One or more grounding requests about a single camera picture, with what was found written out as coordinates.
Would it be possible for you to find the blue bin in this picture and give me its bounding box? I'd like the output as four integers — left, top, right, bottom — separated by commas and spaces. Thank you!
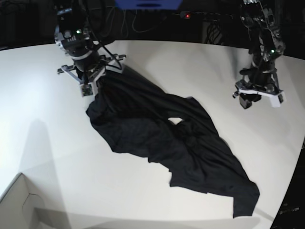
115, 0, 183, 10

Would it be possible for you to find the white cardboard box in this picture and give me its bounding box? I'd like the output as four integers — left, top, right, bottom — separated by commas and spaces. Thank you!
0, 173, 72, 229

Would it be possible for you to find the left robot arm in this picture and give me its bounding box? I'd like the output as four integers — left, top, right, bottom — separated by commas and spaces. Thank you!
233, 0, 285, 109

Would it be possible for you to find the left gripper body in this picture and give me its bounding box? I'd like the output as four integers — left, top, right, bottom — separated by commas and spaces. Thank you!
233, 67, 284, 107

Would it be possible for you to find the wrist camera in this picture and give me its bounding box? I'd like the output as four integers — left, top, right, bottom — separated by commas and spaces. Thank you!
81, 84, 93, 97
239, 94, 252, 109

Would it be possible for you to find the black t-shirt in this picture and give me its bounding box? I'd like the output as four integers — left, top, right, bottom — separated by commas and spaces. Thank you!
86, 69, 260, 217

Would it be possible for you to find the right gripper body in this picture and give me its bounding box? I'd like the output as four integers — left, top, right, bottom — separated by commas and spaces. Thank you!
57, 54, 126, 95

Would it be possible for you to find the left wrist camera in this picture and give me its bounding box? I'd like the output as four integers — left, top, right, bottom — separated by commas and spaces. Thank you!
239, 94, 252, 109

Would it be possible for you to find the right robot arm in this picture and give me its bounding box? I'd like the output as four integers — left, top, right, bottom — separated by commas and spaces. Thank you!
54, 0, 126, 97

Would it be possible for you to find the black power strip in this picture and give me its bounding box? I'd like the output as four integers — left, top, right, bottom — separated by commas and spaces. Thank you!
179, 11, 233, 21

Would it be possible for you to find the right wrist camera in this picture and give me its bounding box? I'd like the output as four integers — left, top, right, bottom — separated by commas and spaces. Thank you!
81, 84, 93, 97

